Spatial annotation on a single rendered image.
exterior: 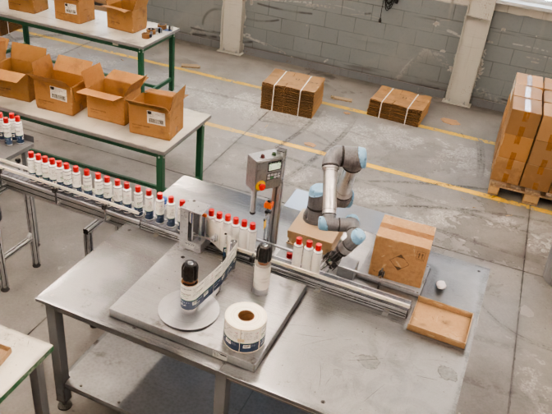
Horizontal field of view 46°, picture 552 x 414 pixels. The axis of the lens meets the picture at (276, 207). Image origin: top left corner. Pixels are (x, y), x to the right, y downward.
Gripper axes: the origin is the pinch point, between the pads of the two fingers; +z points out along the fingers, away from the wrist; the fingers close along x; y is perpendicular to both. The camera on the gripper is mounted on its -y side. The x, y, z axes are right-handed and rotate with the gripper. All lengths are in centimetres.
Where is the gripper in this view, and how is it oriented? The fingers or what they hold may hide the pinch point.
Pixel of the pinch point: (322, 268)
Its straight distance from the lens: 360.8
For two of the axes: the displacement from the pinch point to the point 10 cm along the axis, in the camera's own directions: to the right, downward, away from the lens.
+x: 7.5, 6.7, 0.1
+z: -5.4, 5.9, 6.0
